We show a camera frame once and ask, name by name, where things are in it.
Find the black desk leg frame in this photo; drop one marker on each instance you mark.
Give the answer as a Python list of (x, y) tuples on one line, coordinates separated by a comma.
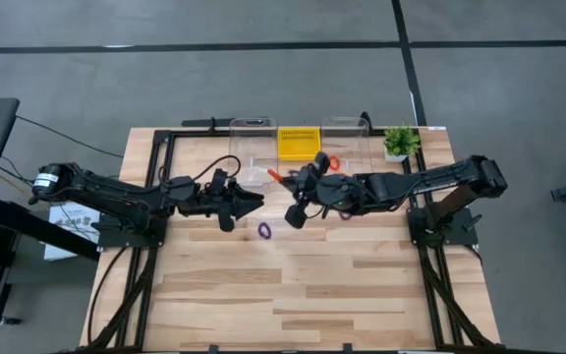
[(42, 231)]

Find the black flat bracket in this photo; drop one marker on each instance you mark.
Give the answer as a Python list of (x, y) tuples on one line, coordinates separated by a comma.
[(199, 123)]

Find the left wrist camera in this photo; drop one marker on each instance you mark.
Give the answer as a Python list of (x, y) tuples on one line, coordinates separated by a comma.
[(182, 188)]

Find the black table clamp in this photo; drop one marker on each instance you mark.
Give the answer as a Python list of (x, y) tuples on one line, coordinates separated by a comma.
[(213, 349), (347, 348)]

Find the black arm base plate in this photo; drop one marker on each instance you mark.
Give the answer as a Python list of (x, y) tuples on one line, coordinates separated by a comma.
[(116, 241), (465, 236)]

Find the black hook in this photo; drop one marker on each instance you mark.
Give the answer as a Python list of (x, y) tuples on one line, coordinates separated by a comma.
[(366, 120)]

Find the black aluminium frame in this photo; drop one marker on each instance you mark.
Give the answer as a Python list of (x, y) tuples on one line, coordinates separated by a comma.
[(162, 135)]

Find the white cardboard box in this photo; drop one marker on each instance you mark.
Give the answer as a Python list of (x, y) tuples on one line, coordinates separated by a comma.
[(67, 248)]

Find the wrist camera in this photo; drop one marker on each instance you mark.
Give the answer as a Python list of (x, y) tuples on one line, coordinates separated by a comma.
[(182, 188), (347, 187)]

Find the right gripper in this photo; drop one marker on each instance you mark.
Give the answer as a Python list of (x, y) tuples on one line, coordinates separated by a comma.
[(312, 189)]

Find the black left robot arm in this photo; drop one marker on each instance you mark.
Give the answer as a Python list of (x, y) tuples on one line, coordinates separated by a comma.
[(116, 196)]

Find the clear plastic bin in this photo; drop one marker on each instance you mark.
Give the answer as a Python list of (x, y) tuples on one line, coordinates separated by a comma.
[(352, 142), (251, 142)]

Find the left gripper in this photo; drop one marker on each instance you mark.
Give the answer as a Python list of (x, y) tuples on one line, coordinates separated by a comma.
[(221, 201)]

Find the green plant in white pot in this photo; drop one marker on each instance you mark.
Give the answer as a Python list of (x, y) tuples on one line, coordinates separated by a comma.
[(401, 142)]

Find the yellow plastic basket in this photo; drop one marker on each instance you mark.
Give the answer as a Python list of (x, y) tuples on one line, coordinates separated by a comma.
[(299, 145)]

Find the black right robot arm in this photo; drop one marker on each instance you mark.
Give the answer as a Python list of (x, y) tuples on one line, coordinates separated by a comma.
[(425, 184)]

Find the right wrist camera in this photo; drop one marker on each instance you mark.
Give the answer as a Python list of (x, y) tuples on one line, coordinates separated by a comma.
[(347, 187)]

